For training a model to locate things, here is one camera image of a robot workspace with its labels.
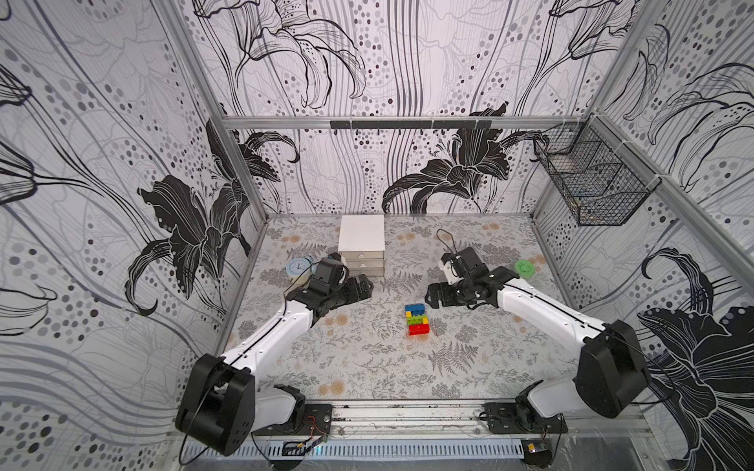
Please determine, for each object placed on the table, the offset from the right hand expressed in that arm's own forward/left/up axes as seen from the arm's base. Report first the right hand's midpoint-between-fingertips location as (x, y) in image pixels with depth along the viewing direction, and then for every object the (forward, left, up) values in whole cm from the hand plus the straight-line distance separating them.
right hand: (440, 295), depth 86 cm
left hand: (-1, +23, +1) cm, 23 cm away
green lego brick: (-5, +7, -7) cm, 11 cm away
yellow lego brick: (-5, +4, -7) cm, 10 cm away
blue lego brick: (-1, +7, -6) cm, 9 cm away
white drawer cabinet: (+16, +24, +6) cm, 30 cm away
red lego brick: (-7, +7, -8) cm, 13 cm away
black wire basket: (+30, -50, +20) cm, 61 cm away
